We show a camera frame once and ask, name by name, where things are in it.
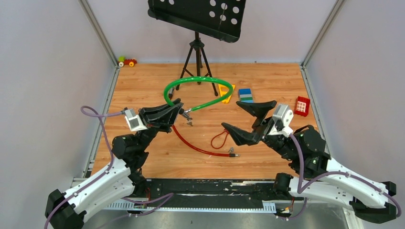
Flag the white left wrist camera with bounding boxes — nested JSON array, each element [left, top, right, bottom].
[[123, 108, 147, 132]]

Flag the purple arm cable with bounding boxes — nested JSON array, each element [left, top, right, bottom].
[[274, 134, 402, 221], [43, 105, 175, 229]]

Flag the blue green stacked blocks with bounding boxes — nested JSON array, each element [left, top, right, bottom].
[[238, 88, 254, 103]]

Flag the yellow triangular plastic piece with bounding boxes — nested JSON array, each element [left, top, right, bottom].
[[218, 83, 236, 104]]

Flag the red window block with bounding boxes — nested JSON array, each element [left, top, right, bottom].
[[294, 96, 311, 117]]

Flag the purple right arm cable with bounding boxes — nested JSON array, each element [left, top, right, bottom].
[[274, 134, 402, 221]]

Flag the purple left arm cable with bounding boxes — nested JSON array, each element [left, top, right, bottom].
[[43, 105, 175, 229]]

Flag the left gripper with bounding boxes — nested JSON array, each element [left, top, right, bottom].
[[136, 99, 183, 152]]

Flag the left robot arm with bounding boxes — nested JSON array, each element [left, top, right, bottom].
[[44, 99, 184, 229]]

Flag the toy car red green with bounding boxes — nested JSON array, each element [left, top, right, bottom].
[[118, 56, 137, 67]]

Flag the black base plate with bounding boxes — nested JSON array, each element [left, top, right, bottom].
[[129, 178, 292, 209]]

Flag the thick red cable lock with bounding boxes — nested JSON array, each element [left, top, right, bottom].
[[172, 126, 240, 157]]

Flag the green cable lock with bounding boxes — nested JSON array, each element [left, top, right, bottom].
[[163, 76, 234, 112]]

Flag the keys of green lock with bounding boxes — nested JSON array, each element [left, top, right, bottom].
[[182, 113, 193, 126]]

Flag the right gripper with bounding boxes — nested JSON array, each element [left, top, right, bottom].
[[219, 101, 295, 161]]

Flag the red padlock with thin cable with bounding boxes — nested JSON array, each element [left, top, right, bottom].
[[210, 129, 229, 149]]

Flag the black music stand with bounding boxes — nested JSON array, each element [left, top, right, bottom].
[[148, 0, 246, 78]]

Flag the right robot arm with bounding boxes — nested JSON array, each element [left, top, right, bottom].
[[223, 101, 402, 224]]

